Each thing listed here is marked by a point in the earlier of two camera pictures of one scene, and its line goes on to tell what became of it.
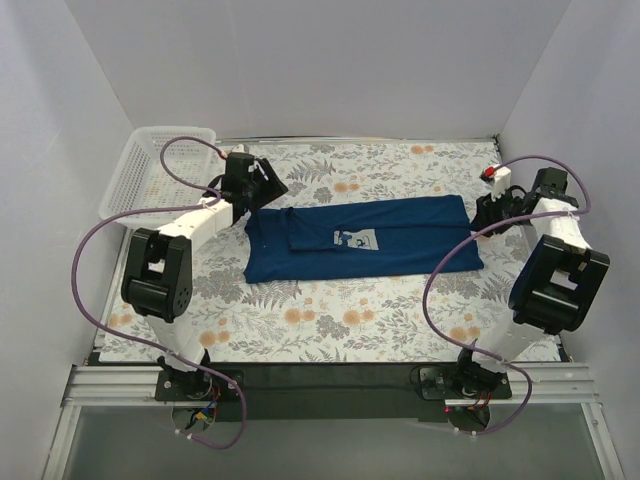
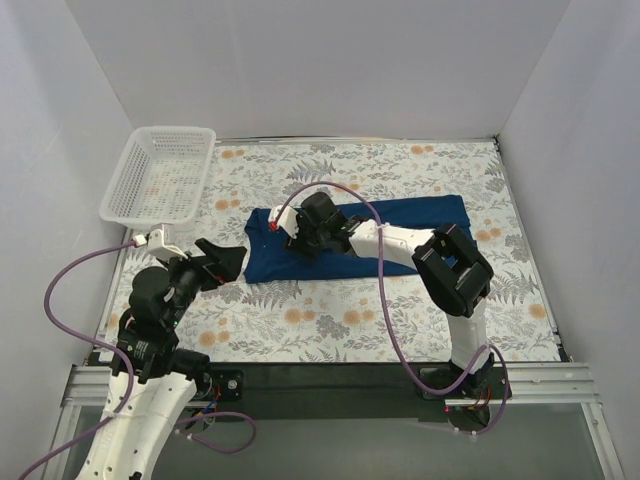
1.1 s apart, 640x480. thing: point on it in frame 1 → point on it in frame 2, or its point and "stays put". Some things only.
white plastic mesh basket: [162, 173] stays put
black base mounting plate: [334, 392] stays put
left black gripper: [265, 180] → [208, 269]
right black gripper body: [493, 215] → [304, 232]
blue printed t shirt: [358, 239] stays put
